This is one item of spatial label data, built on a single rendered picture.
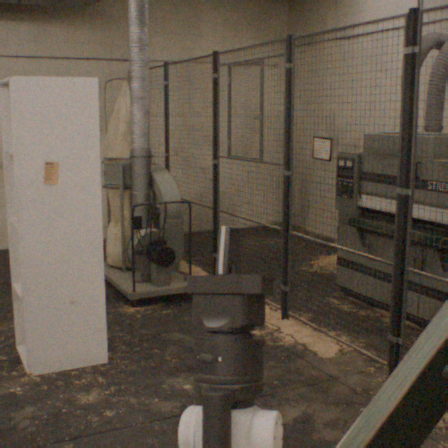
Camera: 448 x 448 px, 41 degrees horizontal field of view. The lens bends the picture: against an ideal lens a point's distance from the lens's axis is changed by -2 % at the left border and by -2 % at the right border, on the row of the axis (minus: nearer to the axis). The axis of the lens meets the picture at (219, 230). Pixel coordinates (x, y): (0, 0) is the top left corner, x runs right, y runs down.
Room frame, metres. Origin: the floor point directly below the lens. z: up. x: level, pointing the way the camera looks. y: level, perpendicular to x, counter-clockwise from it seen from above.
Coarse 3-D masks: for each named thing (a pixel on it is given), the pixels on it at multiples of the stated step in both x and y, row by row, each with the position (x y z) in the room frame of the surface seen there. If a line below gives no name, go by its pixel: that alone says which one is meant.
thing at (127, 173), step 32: (128, 96) 6.42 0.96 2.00; (128, 128) 6.30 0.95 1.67; (128, 160) 6.25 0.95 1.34; (128, 192) 6.25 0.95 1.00; (160, 192) 5.96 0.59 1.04; (128, 224) 6.27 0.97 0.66; (160, 224) 6.04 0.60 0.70; (128, 256) 5.88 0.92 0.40; (160, 256) 5.54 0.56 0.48; (128, 288) 5.55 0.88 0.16; (160, 288) 5.56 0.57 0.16
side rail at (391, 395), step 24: (432, 336) 1.03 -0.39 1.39; (408, 360) 1.03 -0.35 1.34; (432, 360) 1.00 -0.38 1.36; (384, 384) 1.03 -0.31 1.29; (408, 384) 0.99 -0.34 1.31; (432, 384) 1.00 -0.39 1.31; (384, 408) 0.99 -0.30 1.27; (408, 408) 0.98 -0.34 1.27; (432, 408) 1.00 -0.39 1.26; (360, 432) 0.99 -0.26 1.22; (384, 432) 0.97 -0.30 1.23; (408, 432) 0.98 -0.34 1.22
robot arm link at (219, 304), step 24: (192, 288) 0.73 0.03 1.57; (216, 288) 0.71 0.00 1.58; (240, 288) 0.68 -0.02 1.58; (264, 288) 0.69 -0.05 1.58; (216, 312) 0.70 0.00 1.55; (240, 312) 0.68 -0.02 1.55; (264, 312) 0.71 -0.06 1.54; (216, 336) 0.69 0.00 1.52; (240, 336) 0.69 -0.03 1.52; (216, 360) 0.67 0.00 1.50; (240, 360) 0.66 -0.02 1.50
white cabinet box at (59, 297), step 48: (0, 96) 4.41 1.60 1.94; (48, 96) 3.99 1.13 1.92; (96, 96) 4.14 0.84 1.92; (48, 144) 3.99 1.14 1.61; (96, 144) 4.13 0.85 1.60; (48, 192) 3.98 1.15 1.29; (96, 192) 4.13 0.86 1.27; (48, 240) 3.97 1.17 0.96; (96, 240) 4.12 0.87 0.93; (48, 288) 3.97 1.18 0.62; (96, 288) 4.12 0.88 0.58; (48, 336) 3.96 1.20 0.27; (96, 336) 4.11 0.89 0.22
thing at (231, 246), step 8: (224, 232) 0.74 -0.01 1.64; (232, 232) 0.74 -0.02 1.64; (224, 240) 0.73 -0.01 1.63; (232, 240) 0.74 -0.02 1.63; (224, 248) 0.73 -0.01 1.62; (232, 248) 0.73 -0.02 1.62; (224, 256) 0.73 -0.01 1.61; (232, 256) 0.73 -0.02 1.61; (240, 256) 0.74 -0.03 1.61; (224, 264) 0.72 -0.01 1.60; (232, 264) 0.73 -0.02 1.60; (240, 264) 0.74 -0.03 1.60; (224, 272) 0.72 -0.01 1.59; (232, 272) 0.72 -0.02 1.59; (240, 272) 0.73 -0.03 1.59
